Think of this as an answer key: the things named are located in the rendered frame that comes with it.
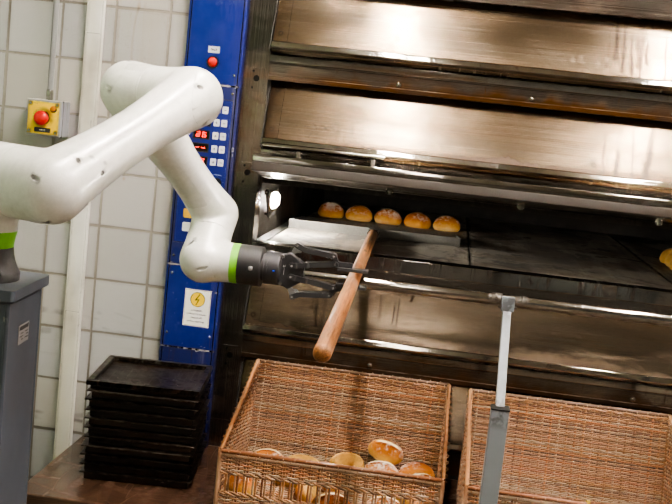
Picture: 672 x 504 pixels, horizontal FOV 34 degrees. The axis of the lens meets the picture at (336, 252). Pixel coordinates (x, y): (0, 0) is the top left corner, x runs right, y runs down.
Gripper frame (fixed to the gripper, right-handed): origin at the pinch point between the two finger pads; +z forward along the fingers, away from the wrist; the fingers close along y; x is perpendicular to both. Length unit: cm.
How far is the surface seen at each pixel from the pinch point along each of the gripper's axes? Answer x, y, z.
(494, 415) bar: 6.9, 25.6, 35.3
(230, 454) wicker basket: -6, 47, -25
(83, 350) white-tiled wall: -55, 39, -78
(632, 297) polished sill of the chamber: -52, 4, 73
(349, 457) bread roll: -41, 55, 2
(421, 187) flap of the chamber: -38.6, -19.9, 12.7
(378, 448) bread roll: -41, 52, 10
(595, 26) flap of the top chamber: -55, -67, 53
